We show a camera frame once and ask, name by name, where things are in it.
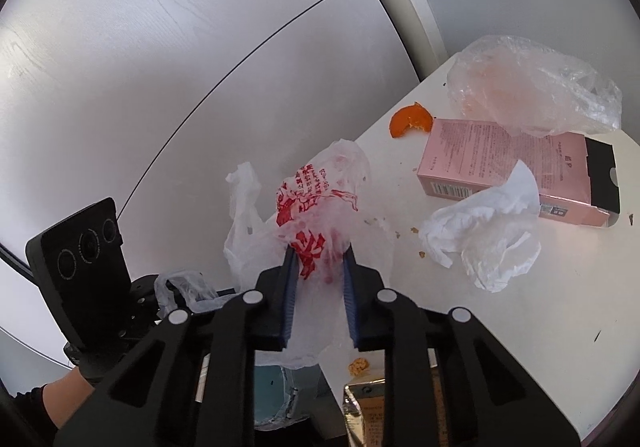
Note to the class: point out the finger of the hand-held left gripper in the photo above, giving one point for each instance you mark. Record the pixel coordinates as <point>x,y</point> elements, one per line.
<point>227,297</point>

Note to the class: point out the person's left forearm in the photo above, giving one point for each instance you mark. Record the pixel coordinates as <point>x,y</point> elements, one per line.
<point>65,389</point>

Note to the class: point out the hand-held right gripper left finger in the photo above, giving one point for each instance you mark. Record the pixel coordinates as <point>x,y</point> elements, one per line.
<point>289,299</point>

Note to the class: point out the clear plastic bag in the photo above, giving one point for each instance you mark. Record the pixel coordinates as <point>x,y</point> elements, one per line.
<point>525,82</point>

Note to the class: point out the small orange peel scrap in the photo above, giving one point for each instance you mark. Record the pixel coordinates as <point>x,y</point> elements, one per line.
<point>358,367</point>

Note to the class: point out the white tissue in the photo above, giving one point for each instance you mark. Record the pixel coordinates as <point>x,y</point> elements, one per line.
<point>480,232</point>

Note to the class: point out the trash bin with plastic liner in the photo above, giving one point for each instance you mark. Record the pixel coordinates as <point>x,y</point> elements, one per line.
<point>272,392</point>

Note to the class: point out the black door frame strip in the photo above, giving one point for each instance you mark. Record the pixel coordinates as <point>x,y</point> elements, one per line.
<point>20,267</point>

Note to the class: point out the orange peel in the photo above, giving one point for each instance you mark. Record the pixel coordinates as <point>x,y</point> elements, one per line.
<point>405,122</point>

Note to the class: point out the gold carton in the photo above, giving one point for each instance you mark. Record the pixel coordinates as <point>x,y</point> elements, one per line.
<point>362,407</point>

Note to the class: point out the pink cardboard box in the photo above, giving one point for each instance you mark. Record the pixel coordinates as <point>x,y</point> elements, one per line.
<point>480,152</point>

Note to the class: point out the white red-printed plastic bag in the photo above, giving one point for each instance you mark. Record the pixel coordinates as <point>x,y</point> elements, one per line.
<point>310,197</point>

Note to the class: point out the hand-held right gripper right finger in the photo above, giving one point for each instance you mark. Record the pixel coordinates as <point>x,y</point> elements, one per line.
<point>350,304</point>

